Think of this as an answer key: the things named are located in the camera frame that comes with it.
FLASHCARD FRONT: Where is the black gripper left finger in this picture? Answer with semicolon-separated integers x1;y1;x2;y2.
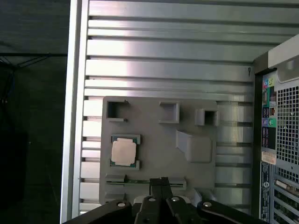
67;178;164;224

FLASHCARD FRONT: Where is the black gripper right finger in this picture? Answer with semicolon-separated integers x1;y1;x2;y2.
160;177;267;224

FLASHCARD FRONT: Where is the silver square CPU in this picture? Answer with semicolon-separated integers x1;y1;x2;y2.
110;135;140;168

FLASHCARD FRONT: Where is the green RAM stick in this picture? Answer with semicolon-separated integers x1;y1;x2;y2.
107;179;186;185

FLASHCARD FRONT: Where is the grey plastic parts rack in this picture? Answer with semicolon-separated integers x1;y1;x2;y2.
99;95;219;208

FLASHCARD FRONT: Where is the black open PC case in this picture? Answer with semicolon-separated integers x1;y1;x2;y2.
253;32;299;224

